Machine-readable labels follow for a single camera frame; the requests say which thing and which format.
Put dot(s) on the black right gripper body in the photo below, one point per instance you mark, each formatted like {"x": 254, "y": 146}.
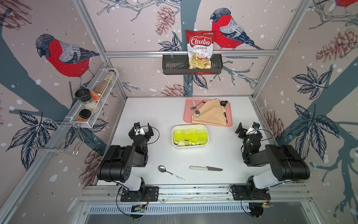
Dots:
{"x": 242, "y": 135}

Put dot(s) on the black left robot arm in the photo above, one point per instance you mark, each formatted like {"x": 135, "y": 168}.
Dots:
{"x": 117, "y": 163}

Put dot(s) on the white plastic storage box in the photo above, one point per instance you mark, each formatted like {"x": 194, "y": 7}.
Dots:
{"x": 185, "y": 127}

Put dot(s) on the white handled knife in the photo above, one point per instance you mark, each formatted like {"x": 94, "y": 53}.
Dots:
{"x": 206, "y": 168}

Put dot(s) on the steel spoon on table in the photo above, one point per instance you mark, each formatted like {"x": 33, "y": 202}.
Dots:
{"x": 163, "y": 169}

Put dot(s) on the black wall basket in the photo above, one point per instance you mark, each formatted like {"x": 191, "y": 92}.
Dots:
{"x": 179, "y": 65}

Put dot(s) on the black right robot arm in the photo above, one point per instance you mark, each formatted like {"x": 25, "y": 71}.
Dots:
{"x": 285, "y": 163}

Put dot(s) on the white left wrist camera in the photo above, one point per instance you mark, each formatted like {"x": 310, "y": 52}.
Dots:
{"x": 138, "y": 129}

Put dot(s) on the steel spoon on tray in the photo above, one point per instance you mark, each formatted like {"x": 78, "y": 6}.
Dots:
{"x": 197, "y": 103}
{"x": 197, "y": 112}

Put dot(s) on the yellow shuttlecock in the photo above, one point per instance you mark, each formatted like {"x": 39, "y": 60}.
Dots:
{"x": 186, "y": 137}
{"x": 203, "y": 137}
{"x": 194, "y": 136}
{"x": 177, "y": 136}

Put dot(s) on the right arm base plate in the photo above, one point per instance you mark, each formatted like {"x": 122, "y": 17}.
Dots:
{"x": 241, "y": 192}

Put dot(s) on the pink plastic tray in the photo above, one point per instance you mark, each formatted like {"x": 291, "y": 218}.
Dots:
{"x": 188, "y": 112}

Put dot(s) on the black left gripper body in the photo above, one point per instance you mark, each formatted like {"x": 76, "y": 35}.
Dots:
{"x": 147, "y": 136}

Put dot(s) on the white wire wall shelf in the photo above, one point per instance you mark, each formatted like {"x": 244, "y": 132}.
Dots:
{"x": 100, "y": 91}

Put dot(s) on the beige folded cloth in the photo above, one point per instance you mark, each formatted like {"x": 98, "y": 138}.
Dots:
{"x": 211, "y": 113}

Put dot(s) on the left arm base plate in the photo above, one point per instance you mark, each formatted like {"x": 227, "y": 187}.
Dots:
{"x": 147, "y": 194}

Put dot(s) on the Chuba cassava chips bag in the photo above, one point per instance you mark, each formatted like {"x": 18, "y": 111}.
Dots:
{"x": 199, "y": 48}

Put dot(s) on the black lidded low jar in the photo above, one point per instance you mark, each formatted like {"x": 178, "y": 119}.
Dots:
{"x": 84, "y": 115}

